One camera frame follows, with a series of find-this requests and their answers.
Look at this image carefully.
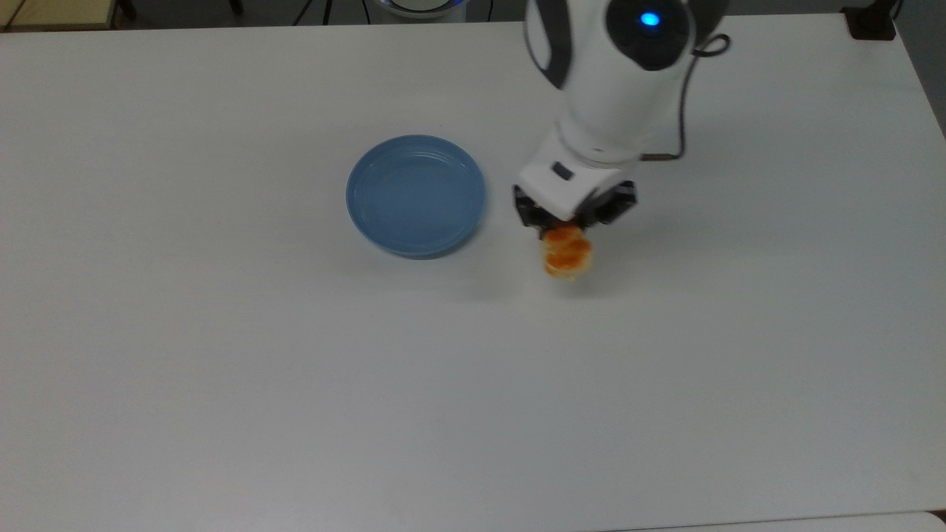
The bread with orange topping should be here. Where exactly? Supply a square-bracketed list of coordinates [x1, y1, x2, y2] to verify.
[541, 225, 595, 282]

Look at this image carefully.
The black corner table clamp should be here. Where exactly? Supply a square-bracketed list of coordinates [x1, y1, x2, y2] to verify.
[841, 0, 904, 41]

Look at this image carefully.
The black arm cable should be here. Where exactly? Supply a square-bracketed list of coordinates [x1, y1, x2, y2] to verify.
[640, 33, 732, 163]

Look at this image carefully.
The wooden board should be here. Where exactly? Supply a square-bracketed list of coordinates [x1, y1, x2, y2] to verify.
[0, 0, 120, 32]

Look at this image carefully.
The blue round plate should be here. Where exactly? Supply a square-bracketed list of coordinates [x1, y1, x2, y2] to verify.
[345, 134, 489, 259]

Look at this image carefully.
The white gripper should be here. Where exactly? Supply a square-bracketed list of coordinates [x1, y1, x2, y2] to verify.
[514, 131, 639, 232]

